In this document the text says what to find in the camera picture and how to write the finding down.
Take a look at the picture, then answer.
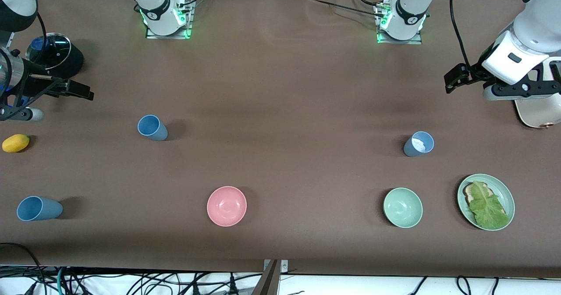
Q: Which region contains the blue plastic cup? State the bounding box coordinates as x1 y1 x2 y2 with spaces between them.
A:
137 114 169 142
17 196 64 222
403 131 435 157

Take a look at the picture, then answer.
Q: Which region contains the glass lid with blue knob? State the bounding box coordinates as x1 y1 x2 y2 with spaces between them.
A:
25 33 72 71

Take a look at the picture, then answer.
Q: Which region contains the beige rounded appliance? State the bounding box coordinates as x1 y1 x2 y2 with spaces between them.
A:
514 58 561 129

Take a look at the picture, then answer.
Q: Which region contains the yellow lemon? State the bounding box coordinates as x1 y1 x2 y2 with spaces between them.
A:
2 134 30 153

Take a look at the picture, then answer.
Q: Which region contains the toast bread slice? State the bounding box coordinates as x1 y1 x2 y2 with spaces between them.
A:
463 182 507 217

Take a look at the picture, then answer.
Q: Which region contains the pale green plate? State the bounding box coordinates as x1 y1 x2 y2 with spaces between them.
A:
457 174 515 231

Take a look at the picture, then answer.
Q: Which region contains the green lettuce leaf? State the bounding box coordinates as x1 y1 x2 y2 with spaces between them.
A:
469 181 511 229

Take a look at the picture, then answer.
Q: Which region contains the pale green bowl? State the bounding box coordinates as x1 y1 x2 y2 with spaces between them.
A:
383 187 423 228

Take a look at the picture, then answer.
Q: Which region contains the pink bowl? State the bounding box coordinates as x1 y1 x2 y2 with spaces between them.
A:
206 186 247 227

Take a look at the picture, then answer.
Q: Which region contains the black pot with blue handle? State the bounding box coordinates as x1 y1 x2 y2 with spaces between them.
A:
26 33 85 80

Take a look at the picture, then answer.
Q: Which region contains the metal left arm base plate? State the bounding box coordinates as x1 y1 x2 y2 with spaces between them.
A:
375 1 423 45

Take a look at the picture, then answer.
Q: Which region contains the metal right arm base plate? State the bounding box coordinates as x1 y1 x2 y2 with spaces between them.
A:
146 0 194 40

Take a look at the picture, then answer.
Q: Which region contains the long black tabletop cable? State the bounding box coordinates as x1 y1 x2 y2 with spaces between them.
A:
306 0 383 18

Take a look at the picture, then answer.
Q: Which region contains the black looped floor cable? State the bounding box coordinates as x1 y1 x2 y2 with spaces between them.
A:
0 242 48 295

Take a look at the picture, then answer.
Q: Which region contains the teal floor cable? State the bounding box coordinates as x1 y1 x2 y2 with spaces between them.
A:
55 267 67 295

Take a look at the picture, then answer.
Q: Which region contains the small metal table bracket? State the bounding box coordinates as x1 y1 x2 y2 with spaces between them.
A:
263 259 289 273

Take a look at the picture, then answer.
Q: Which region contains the dark angled table post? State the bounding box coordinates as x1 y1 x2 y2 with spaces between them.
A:
251 260 281 295

